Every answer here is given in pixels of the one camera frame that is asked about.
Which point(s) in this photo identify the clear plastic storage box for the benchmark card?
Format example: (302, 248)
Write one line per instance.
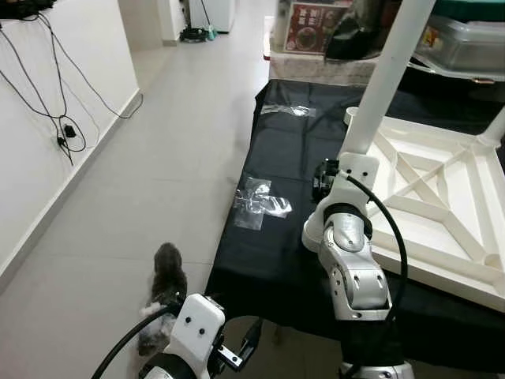
(465, 47)

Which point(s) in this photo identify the orange lid storage box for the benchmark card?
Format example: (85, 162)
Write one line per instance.
(312, 28)

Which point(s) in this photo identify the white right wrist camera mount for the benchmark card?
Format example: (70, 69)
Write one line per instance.
(359, 167)

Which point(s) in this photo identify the shiny black bag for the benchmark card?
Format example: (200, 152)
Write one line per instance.
(359, 39)

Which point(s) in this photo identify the white plastic table top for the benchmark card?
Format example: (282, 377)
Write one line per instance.
(426, 150)

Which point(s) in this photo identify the crumpled clear tape patch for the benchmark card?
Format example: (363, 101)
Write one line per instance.
(256, 201)

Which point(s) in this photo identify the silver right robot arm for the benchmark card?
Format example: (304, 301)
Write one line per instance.
(355, 268)

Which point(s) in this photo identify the black floor mop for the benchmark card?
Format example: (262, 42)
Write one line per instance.
(193, 35)

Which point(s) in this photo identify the beige padded base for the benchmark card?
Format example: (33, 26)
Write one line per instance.
(316, 71)

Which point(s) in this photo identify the green round lid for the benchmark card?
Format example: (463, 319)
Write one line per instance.
(473, 9)

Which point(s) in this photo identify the dark grey cat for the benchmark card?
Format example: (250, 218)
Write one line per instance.
(167, 272)

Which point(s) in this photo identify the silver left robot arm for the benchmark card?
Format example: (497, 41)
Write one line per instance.
(170, 371)

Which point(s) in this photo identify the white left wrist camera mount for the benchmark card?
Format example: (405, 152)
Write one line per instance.
(193, 328)

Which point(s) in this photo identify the black round pan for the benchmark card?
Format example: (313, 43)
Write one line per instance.
(442, 75)

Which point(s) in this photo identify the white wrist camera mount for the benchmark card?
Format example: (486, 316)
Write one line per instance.
(193, 328)
(359, 167)

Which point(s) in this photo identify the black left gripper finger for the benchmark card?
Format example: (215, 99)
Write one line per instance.
(252, 339)

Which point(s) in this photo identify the white appliance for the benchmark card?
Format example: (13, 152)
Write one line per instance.
(217, 14)

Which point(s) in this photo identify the flat clear tape patch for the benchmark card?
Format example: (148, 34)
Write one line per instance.
(288, 110)

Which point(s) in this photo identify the black shelf clutter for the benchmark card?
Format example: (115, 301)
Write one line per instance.
(24, 8)

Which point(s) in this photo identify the black tablecloth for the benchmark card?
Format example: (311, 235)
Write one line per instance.
(276, 150)

